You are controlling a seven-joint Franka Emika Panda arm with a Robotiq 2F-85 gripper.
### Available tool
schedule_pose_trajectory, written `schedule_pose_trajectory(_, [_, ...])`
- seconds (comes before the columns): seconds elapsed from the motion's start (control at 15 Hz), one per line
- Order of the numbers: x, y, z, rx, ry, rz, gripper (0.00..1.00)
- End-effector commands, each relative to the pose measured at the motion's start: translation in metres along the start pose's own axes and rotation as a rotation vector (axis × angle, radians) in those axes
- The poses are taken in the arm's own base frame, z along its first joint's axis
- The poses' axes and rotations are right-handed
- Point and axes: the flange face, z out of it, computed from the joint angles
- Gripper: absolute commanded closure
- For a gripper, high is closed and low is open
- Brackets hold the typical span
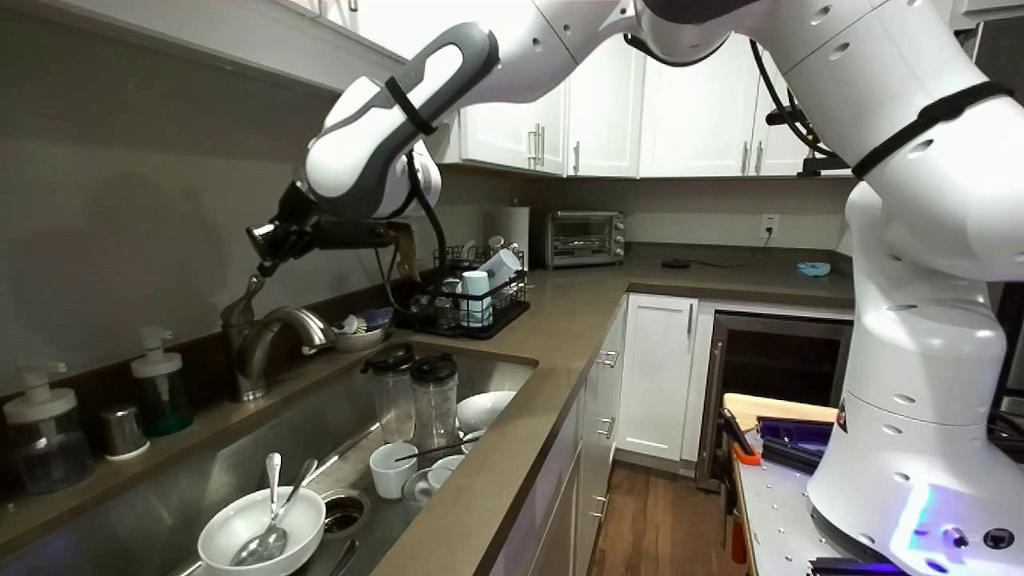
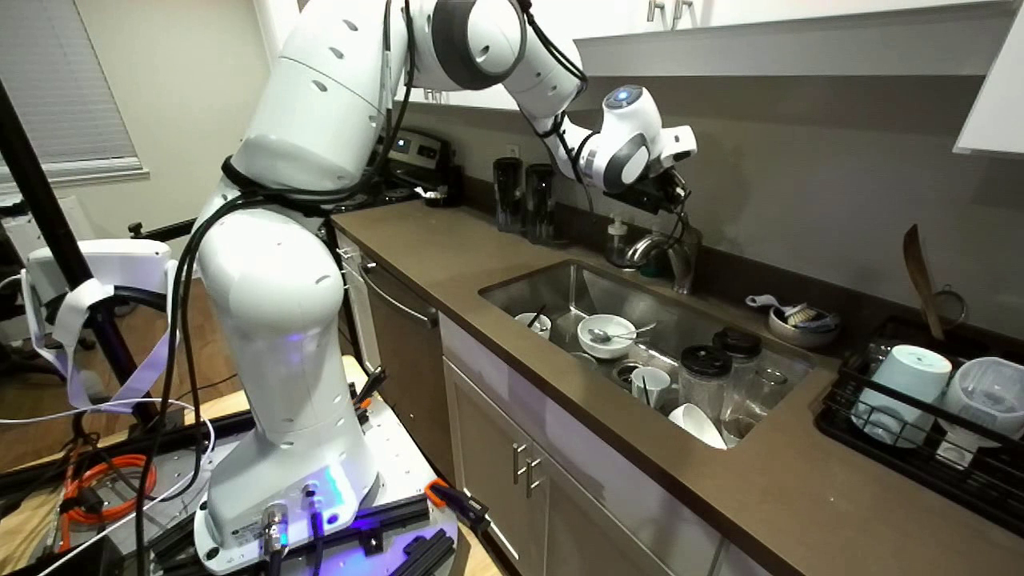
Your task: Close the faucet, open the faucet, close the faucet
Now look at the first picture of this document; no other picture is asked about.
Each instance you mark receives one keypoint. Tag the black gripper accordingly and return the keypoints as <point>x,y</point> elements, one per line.
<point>340,234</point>

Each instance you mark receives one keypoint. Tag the chrome kitchen faucet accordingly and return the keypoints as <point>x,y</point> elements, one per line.
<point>255,354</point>

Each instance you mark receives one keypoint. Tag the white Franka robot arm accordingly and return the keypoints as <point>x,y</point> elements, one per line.
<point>931,321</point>

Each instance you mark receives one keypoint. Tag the white brush holder bowl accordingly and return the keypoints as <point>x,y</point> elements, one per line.
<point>357,341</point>

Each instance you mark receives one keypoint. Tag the blender cup black lid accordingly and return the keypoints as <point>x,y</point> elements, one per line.
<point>389,396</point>

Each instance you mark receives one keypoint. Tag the black dish rack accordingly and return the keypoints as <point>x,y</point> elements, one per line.
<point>469,321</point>

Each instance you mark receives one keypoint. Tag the teal cup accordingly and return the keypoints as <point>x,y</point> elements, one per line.
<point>475,301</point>

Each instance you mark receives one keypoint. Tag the small metal spoon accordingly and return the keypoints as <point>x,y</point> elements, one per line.
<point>272,474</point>

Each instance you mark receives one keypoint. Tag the glass jar in sink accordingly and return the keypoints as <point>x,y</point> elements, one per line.
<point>437,405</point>

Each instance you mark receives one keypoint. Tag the long white upper cabinet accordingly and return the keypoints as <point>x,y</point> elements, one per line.
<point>214,28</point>

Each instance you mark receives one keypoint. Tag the white plastic container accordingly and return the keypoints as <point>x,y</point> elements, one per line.
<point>505,268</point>

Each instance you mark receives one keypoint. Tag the small metal cup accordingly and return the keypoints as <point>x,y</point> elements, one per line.
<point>126,433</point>

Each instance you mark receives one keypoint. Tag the white mug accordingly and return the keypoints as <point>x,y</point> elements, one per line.
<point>389,474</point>

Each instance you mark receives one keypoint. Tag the white plate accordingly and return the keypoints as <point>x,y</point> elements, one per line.
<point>484,412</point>

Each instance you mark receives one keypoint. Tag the stainless steel sink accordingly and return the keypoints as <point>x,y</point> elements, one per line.
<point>163,502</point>

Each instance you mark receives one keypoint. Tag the clear glass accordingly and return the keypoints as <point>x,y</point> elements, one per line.
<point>440,474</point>

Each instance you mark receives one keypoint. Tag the large metal spoon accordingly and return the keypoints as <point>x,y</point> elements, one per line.
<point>256,546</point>

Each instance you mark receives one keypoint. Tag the clear soap dispenser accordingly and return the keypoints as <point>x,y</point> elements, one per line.
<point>48,449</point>

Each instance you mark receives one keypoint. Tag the silver toaster oven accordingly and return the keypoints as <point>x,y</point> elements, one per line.
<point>584,238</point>

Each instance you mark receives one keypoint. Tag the grey sink base cabinet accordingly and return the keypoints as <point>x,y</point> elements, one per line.
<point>554,481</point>

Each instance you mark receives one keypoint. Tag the small black object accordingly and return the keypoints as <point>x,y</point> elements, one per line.
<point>677,265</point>

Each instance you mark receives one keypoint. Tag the white base cabinet door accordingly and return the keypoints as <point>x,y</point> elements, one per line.
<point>657,372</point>

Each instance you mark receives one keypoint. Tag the orange black hand tool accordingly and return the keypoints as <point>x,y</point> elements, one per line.
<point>744,444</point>

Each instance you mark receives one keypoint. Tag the black built-in oven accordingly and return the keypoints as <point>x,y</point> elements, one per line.
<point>778,364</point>

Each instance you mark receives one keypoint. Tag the wooden board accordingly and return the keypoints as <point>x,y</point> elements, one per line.
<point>784,407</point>

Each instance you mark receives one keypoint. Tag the small blue bowl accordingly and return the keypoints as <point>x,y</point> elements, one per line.
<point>813,270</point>

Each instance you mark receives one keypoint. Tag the black clamp bar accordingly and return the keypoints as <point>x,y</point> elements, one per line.
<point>803,444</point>

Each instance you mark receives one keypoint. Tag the robot mounting table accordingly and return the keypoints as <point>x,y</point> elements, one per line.
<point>778,522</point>

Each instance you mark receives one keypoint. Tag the white wall outlet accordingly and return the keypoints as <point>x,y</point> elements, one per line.
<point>768,225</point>

